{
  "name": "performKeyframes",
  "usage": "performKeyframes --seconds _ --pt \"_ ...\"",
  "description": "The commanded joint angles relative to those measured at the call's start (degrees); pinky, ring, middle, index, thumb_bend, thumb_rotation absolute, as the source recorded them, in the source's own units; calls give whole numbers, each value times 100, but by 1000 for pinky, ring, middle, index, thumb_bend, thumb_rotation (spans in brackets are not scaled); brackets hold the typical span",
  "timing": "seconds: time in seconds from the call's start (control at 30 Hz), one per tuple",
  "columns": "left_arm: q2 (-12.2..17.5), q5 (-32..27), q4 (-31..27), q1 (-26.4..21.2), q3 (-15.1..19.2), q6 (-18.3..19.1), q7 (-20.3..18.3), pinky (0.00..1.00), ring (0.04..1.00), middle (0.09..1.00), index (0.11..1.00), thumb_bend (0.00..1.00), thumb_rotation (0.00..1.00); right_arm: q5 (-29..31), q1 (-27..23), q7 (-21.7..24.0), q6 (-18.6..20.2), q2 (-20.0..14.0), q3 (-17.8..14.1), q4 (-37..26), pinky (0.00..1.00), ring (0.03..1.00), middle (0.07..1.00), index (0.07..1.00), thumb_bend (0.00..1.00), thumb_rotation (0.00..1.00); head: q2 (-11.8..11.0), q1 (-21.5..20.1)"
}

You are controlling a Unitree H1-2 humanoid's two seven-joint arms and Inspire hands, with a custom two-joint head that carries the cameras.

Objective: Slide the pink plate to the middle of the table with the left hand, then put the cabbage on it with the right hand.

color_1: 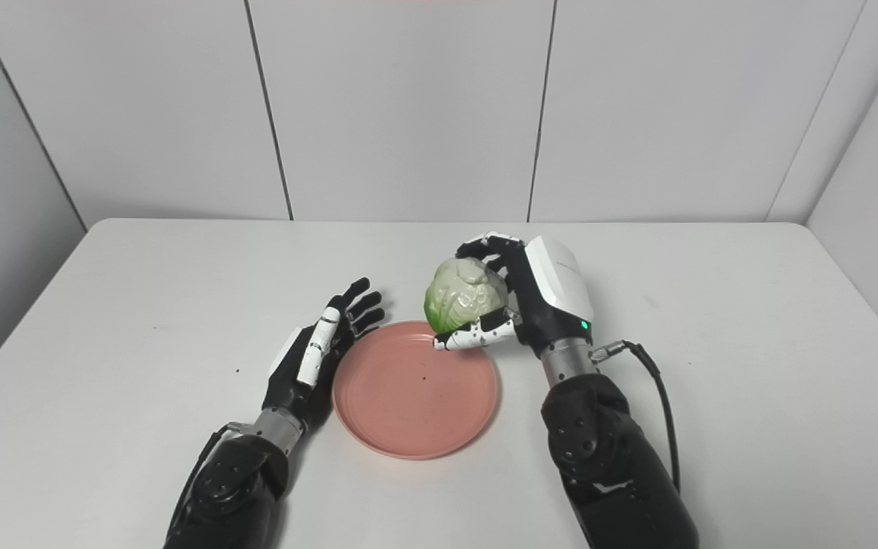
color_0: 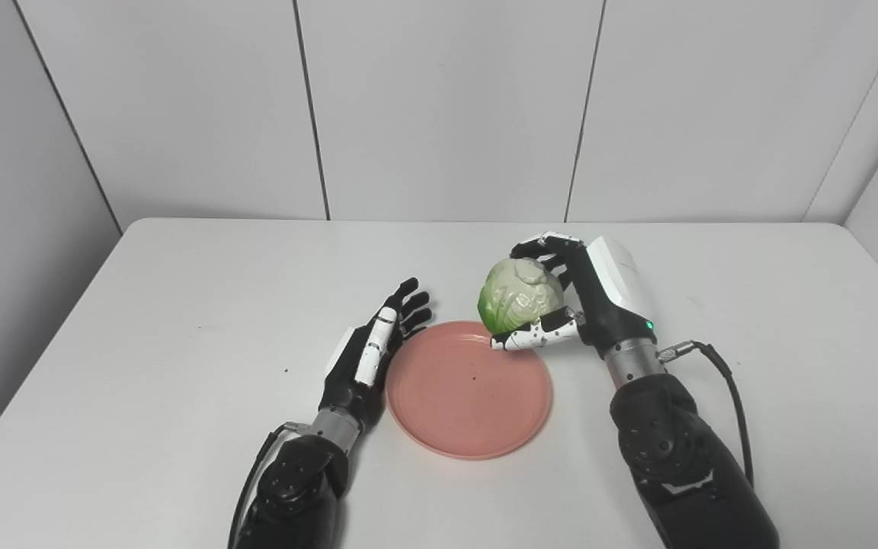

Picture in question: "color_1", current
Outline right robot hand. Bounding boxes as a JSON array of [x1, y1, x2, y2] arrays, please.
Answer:
[[432, 232, 596, 361]]

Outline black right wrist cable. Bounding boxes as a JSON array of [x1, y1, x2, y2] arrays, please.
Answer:
[[588, 340, 682, 495]]

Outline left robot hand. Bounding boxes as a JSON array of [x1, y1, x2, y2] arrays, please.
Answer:
[[261, 277, 386, 432]]

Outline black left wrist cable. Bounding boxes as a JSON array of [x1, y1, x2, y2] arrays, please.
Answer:
[[180, 422, 245, 504]]

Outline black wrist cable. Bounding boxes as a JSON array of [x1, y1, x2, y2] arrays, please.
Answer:
[[180, 422, 245, 504], [588, 340, 682, 495]]

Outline green white cabbage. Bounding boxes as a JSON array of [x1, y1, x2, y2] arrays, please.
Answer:
[[423, 256, 510, 336]]

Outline pink plate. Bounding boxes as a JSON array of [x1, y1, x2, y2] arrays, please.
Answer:
[[332, 320, 501, 461]]

